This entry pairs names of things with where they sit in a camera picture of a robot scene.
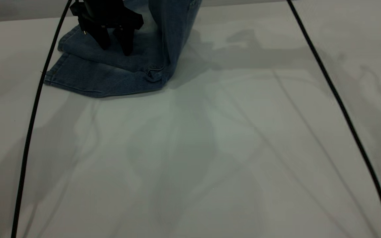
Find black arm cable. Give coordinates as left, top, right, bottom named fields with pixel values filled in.
left=11, top=0, right=73, bottom=238
left=286, top=0, right=381, bottom=238

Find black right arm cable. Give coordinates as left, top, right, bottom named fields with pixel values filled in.
left=286, top=0, right=381, bottom=238

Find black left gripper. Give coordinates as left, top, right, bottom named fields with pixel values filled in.
left=70, top=0, right=144, bottom=56

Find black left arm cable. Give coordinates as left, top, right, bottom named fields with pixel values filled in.
left=11, top=0, right=73, bottom=238

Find blue denim shorts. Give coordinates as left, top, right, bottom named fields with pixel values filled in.
left=44, top=0, right=203, bottom=98

